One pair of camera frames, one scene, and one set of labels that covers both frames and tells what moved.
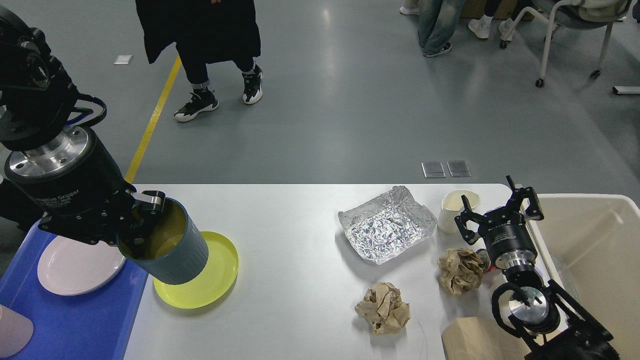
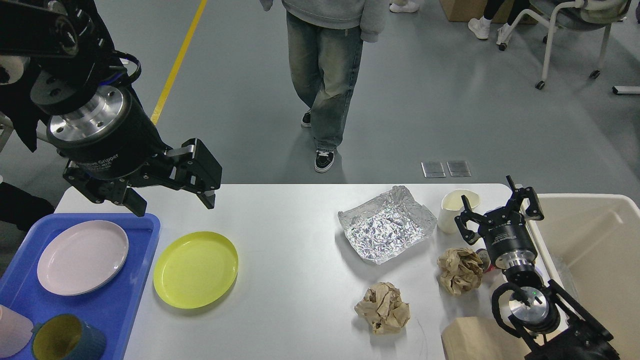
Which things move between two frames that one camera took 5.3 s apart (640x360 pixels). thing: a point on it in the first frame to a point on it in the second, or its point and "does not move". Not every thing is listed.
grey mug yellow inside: x=174 y=252 to x=65 y=336
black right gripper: x=509 y=243 does not move
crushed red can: x=485 y=258 does not move
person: x=438 y=20 to x=326 y=37
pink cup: x=16 y=331 does not move
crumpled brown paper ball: x=461 y=269 does not move
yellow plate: x=218 y=275 does not move
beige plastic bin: x=590 y=244 does not move
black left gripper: x=77 y=185 to x=109 y=142
